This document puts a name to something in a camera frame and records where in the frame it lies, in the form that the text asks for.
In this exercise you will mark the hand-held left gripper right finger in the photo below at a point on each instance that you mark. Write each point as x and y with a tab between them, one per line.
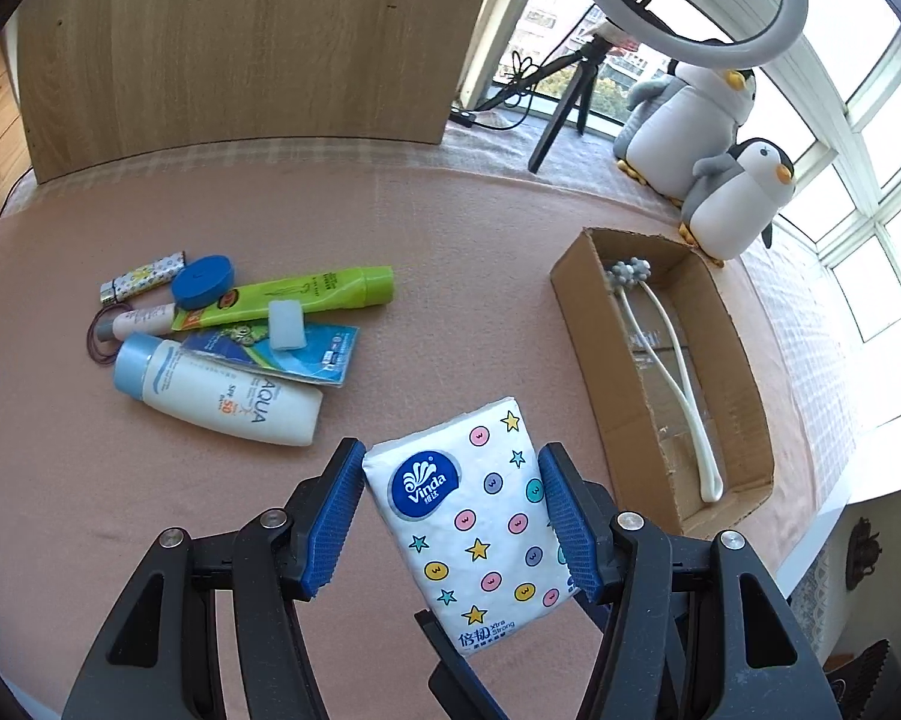
570	525

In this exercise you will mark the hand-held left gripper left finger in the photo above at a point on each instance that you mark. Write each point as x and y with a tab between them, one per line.
338	517

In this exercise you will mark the patterned white tissue pack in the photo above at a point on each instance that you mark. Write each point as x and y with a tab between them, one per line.
473	510

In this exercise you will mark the light blue sachet packet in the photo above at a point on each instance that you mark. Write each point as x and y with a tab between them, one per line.
323	356

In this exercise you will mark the cardboard box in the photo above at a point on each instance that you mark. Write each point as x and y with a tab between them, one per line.
728	367

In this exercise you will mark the green squeeze tube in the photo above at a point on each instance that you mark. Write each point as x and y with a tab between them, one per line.
307	292

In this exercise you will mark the blue round case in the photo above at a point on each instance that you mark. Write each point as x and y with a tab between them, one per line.
202	281

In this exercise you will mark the small white tube grey cap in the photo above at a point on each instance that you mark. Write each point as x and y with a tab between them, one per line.
142	321

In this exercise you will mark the patterned yellow white lighter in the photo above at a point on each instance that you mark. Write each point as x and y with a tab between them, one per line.
146	277

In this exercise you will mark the white grey roller massager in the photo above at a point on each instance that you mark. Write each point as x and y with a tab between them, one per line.
709	465

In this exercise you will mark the white sunscreen bottle blue cap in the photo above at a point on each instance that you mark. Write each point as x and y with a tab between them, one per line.
217	397

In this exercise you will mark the small translucent white cap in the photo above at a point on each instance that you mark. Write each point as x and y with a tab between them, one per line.
285	324

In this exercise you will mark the dark brown ornament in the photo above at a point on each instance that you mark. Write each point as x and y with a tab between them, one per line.
863	551

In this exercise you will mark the pale checked bedsheet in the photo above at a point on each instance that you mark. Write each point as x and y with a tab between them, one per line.
795	300

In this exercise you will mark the black ribbed device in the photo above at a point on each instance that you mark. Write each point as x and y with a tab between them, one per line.
863	679

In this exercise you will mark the small penguin plush toy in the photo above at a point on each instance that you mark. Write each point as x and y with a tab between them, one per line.
728	210

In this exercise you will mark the black tripod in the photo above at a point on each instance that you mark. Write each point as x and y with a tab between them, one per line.
559	122

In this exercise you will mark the large penguin plush toy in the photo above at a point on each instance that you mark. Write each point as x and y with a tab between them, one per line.
683	127

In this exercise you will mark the light wooden board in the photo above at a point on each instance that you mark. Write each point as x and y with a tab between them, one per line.
232	45

